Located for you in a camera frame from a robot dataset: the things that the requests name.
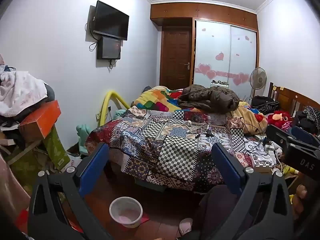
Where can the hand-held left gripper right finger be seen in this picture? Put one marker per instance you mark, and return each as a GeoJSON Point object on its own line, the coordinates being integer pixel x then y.
{"type": "Point", "coordinates": [225, 166]}

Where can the pink heart stickers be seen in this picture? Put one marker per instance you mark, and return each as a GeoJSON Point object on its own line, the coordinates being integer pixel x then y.
{"type": "Point", "coordinates": [220, 56]}

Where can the white plastic waste bin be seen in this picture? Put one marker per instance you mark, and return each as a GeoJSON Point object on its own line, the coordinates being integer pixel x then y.
{"type": "Point", "coordinates": [126, 218]}

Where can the white standing fan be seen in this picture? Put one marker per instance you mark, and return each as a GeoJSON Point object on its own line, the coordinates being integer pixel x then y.
{"type": "Point", "coordinates": [258, 78]}

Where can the small black wall monitor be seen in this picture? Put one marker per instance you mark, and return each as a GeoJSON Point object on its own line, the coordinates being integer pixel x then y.
{"type": "Point", "coordinates": [108, 48]}

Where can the white compartment tray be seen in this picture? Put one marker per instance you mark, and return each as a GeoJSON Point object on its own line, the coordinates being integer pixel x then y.
{"type": "Point", "coordinates": [262, 162]}

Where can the brown wooden door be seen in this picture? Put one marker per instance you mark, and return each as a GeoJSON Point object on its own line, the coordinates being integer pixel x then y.
{"type": "Point", "coordinates": [175, 55]}

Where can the black striped clothing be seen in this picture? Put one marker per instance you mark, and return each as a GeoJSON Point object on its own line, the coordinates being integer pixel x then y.
{"type": "Point", "coordinates": [265, 103]}

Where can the red square mat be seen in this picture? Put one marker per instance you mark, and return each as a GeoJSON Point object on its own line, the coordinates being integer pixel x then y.
{"type": "Point", "coordinates": [144, 221]}

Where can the white shopping bag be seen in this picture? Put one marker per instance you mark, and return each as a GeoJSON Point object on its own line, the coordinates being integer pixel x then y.
{"type": "Point", "coordinates": [72, 161]}

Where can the red plush toy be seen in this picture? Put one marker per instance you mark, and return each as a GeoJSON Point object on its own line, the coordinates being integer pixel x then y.
{"type": "Point", "coordinates": [280, 117]}

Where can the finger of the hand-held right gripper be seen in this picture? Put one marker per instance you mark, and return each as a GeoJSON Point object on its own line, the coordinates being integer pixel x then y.
{"type": "Point", "coordinates": [280, 133]}
{"type": "Point", "coordinates": [303, 133]}

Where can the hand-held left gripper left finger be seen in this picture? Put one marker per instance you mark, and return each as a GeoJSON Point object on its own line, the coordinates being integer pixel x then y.
{"type": "Point", "coordinates": [93, 166]}

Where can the small dark purple item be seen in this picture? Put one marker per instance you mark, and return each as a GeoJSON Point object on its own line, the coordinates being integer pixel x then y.
{"type": "Point", "coordinates": [209, 131]}

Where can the white plastic roller tool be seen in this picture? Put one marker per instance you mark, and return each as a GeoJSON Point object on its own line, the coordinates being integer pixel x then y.
{"type": "Point", "coordinates": [188, 123]}

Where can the green patterned box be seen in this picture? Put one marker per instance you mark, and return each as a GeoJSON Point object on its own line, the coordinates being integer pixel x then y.
{"type": "Point", "coordinates": [53, 145]}

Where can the colourful block quilt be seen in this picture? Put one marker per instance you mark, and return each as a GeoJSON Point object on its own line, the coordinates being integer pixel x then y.
{"type": "Point", "coordinates": [155, 97]}

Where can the dark patterned clothing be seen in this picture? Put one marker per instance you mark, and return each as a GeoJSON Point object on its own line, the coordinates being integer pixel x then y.
{"type": "Point", "coordinates": [310, 120]}

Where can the wooden overhead cabinet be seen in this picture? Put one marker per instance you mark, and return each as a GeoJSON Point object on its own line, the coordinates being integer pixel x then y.
{"type": "Point", "coordinates": [205, 11]}

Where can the person's right hand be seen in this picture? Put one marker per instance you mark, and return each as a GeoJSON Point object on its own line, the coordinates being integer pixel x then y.
{"type": "Point", "coordinates": [300, 200]}

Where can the white crumpled cloth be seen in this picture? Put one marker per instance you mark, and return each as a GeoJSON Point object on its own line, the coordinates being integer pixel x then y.
{"type": "Point", "coordinates": [22, 90]}

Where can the yellow plush toy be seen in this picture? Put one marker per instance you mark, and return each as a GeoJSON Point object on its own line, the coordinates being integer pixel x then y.
{"type": "Point", "coordinates": [290, 170]}

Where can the black wall television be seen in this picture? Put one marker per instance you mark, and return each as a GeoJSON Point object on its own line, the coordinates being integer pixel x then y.
{"type": "Point", "coordinates": [110, 20]}

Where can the pink slipper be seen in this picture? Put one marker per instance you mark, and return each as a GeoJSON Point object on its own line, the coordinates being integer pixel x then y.
{"type": "Point", "coordinates": [185, 227]}

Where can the wooden headboard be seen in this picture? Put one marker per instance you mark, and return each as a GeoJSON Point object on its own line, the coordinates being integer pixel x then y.
{"type": "Point", "coordinates": [287, 97]}

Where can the white sliding door wardrobe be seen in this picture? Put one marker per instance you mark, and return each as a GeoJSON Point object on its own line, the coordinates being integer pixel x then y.
{"type": "Point", "coordinates": [225, 50]}

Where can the brown padded jacket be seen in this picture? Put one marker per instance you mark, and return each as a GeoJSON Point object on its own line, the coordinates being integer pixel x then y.
{"type": "Point", "coordinates": [210, 97]}

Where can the yellow foam tube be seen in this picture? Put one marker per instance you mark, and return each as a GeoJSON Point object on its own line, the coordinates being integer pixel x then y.
{"type": "Point", "coordinates": [103, 105]}

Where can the dark grey cloth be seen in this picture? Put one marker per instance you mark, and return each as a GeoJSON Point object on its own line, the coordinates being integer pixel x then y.
{"type": "Point", "coordinates": [50, 93]}

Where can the pink cloth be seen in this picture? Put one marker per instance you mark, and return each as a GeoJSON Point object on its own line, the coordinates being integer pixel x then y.
{"type": "Point", "coordinates": [11, 192]}

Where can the yellow fleece blanket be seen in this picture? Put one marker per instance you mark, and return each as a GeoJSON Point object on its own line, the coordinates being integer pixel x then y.
{"type": "Point", "coordinates": [247, 120]}

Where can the orange cardboard box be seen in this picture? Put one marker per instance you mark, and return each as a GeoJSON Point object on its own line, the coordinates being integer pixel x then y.
{"type": "Point", "coordinates": [42, 120]}

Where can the patterned patchwork bedspread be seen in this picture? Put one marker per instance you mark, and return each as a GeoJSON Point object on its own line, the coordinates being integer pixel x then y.
{"type": "Point", "coordinates": [160, 140]}

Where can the teal plastic toy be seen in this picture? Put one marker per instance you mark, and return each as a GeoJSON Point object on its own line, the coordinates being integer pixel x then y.
{"type": "Point", "coordinates": [83, 135]}

